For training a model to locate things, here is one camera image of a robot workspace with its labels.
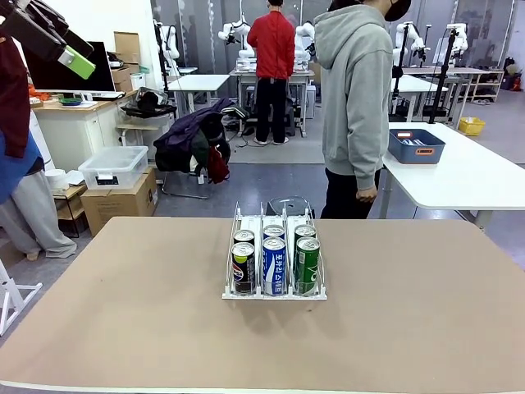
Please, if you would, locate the black tripod stand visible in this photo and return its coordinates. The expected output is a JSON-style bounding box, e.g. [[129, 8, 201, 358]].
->
[[391, 22, 411, 120], [428, 24, 460, 124]]

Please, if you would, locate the person's right forearm gray sleeve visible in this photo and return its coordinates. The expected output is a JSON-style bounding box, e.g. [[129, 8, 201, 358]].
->
[[354, 122, 390, 192]]

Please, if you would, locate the person in red jacket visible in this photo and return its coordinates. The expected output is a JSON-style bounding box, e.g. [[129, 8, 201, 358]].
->
[[246, 0, 297, 146]]

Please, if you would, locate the large brown cardboard box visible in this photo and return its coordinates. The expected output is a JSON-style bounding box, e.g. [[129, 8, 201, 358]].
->
[[80, 167, 159, 238]]

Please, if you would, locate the large white table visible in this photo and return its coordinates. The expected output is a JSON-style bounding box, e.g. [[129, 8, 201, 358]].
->
[[381, 121, 525, 229]]

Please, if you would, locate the yellow plastic basket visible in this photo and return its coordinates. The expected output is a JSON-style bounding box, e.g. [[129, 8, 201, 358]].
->
[[458, 117, 486, 136]]

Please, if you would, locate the person's right hand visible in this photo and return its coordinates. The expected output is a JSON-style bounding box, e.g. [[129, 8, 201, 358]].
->
[[354, 186, 378, 204]]

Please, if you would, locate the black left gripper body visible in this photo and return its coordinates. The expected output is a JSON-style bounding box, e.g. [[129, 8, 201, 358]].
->
[[0, 6, 67, 63]]

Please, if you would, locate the black gear pile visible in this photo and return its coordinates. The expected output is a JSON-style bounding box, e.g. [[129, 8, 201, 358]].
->
[[121, 86, 178, 119]]

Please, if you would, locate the metal chair frame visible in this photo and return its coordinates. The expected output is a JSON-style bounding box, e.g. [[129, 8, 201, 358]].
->
[[162, 170, 211, 201]]

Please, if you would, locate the gray robot workbench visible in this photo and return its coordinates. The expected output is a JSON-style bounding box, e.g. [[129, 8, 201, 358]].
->
[[228, 67, 317, 139]]

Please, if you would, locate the white cabinet wooden top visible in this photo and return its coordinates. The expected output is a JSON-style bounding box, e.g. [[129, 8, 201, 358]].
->
[[30, 90, 139, 173]]

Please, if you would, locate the white wire can dispenser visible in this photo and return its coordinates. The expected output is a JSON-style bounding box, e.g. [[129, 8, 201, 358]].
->
[[221, 200, 330, 301]]

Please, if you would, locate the clear round plastic object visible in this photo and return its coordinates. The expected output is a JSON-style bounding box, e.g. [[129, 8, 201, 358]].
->
[[267, 195, 315, 218]]

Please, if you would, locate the blue plastic bin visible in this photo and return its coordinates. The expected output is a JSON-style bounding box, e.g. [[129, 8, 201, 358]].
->
[[388, 128, 447, 165]]

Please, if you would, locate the low wooden rack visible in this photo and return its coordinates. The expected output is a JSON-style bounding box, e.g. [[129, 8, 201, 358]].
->
[[52, 184, 89, 239]]

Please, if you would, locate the person in maroon top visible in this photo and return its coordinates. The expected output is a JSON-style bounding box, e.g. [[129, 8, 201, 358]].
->
[[0, 32, 78, 260]]

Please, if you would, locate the tall cardboard box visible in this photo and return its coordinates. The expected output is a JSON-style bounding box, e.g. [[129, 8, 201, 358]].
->
[[113, 31, 141, 65]]

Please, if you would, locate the white roll stack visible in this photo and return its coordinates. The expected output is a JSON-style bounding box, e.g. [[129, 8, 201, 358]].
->
[[43, 168, 69, 192]]

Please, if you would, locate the person in gray hoodie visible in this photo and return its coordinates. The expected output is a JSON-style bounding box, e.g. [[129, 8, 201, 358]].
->
[[313, 0, 413, 221]]

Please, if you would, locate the clear plastic storage box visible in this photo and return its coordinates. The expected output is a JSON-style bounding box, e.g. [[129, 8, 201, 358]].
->
[[77, 145, 149, 190]]

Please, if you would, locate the dark red bag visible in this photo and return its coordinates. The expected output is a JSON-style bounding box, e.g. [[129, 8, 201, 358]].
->
[[207, 144, 231, 185]]

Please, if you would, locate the black computer monitor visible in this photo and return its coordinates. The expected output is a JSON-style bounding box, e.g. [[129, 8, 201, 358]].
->
[[22, 40, 116, 94]]

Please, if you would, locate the white frame stand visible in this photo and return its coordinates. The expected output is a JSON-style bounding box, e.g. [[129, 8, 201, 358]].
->
[[0, 258, 44, 337]]

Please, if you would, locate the white background table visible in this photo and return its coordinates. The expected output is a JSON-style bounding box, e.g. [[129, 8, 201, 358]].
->
[[166, 73, 231, 118], [391, 73, 450, 124]]

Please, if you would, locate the small cardboard box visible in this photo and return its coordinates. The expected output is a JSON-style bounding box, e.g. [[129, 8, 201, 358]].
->
[[110, 66, 132, 94]]

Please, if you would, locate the dark purple jacket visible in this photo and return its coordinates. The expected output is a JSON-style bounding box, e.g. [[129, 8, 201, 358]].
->
[[153, 97, 231, 173]]

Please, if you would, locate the small wooden side table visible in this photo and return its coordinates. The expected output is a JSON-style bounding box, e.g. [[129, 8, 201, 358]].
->
[[116, 121, 162, 145]]

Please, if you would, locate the wooden shelf unit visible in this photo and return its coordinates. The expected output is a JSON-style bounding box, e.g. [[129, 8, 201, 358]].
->
[[467, 67, 505, 103]]

